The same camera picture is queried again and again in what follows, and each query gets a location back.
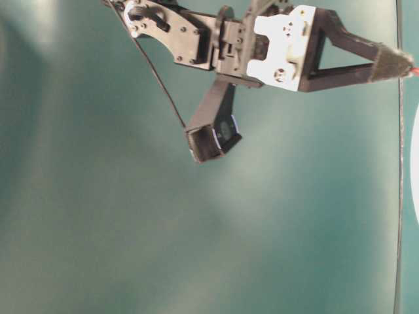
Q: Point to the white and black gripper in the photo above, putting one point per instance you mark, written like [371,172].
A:
[282,45]

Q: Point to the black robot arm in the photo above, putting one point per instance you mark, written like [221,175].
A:
[189,35]

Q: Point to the white bowl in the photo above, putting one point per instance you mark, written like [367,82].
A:
[412,166]

